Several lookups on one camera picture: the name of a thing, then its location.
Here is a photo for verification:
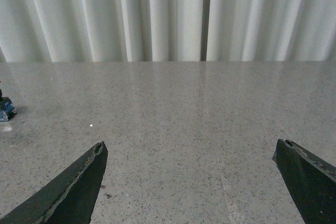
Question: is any white pleated curtain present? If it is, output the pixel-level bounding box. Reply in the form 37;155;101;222
1;0;335;62

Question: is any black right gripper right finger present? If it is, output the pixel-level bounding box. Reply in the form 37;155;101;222
272;139;335;223

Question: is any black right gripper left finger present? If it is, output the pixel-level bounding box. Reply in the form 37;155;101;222
1;142;108;223

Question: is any red mushroom push button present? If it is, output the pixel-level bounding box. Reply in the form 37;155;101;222
0;90;17;122

